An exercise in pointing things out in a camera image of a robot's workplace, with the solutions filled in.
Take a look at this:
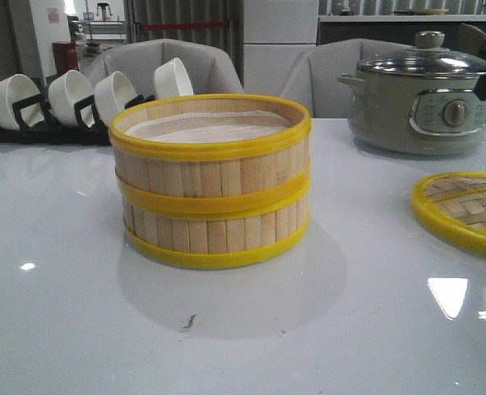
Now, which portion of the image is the bamboo steamer lid yellow rim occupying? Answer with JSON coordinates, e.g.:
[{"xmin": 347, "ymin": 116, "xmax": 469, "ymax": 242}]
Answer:
[{"xmin": 410, "ymin": 171, "xmax": 486, "ymax": 255}]

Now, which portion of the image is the bamboo steamer top tier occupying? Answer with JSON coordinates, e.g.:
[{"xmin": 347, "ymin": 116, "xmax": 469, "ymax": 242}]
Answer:
[{"xmin": 109, "ymin": 94, "xmax": 311, "ymax": 219}]

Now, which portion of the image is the bamboo steamer tier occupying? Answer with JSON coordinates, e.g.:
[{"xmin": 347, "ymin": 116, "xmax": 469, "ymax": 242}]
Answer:
[
  {"xmin": 109, "ymin": 94, "xmax": 311, "ymax": 219},
  {"xmin": 123, "ymin": 193, "xmax": 309, "ymax": 270}
]

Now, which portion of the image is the glass pot lid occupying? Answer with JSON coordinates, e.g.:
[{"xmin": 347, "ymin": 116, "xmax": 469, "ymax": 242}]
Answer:
[{"xmin": 357, "ymin": 30, "xmax": 486, "ymax": 78}]

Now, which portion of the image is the grey-green electric cooking pot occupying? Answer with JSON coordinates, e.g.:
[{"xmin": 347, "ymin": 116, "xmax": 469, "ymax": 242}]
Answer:
[{"xmin": 337, "ymin": 71, "xmax": 486, "ymax": 156}]

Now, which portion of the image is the grey chair right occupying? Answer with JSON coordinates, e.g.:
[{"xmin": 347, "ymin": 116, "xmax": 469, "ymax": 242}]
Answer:
[{"xmin": 279, "ymin": 39, "xmax": 408, "ymax": 119}]

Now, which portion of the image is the grey chair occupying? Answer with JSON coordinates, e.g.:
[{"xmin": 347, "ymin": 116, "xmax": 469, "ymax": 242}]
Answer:
[
  {"xmin": 81, "ymin": 38, "xmax": 244, "ymax": 100},
  {"xmin": 279, "ymin": 39, "xmax": 408, "ymax": 119}
]

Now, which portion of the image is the grey chair left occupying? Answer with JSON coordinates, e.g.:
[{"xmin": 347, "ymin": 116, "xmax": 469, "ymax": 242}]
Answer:
[{"xmin": 81, "ymin": 38, "xmax": 244, "ymax": 100}]

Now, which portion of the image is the white steamer liner cloth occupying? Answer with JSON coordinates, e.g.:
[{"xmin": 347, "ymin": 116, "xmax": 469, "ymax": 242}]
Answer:
[{"xmin": 126, "ymin": 110, "xmax": 294, "ymax": 143}]

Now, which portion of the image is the white bowl rightmost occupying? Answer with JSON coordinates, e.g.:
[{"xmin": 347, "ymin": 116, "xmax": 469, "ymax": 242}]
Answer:
[{"xmin": 153, "ymin": 58, "xmax": 194, "ymax": 100}]

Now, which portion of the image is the white bowl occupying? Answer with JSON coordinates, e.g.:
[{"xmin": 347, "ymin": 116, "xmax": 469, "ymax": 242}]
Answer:
[
  {"xmin": 0, "ymin": 74, "xmax": 39, "ymax": 131},
  {"xmin": 95, "ymin": 71, "xmax": 137, "ymax": 127},
  {"xmin": 49, "ymin": 70, "xmax": 94, "ymax": 127},
  {"xmin": 153, "ymin": 58, "xmax": 194, "ymax": 100}
]

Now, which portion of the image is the bamboo steamer bottom tier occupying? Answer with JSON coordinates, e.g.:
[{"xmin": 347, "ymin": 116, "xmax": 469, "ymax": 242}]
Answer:
[{"xmin": 123, "ymin": 193, "xmax": 309, "ymax": 270}]

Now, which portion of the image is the black dish rack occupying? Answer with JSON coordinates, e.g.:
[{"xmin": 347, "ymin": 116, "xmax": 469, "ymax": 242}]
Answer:
[{"xmin": 0, "ymin": 93, "xmax": 157, "ymax": 146}]

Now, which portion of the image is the white bowl leftmost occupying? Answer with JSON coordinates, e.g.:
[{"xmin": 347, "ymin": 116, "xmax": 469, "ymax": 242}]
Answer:
[{"xmin": 0, "ymin": 74, "xmax": 39, "ymax": 131}]

